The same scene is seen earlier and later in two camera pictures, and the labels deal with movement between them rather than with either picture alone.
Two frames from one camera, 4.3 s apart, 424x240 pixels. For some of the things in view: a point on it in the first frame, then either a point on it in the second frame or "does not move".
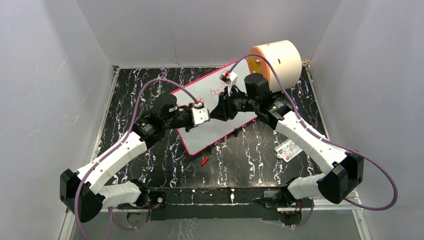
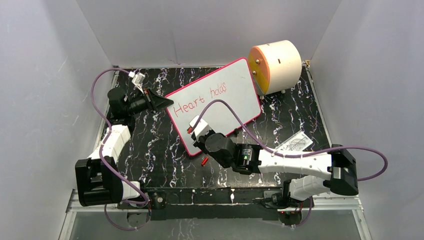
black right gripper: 224,107 -> 199,144
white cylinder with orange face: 285,58 does not move
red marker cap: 204,161 does not move
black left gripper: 188,109 -> 158,103
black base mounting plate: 244,203 does not move
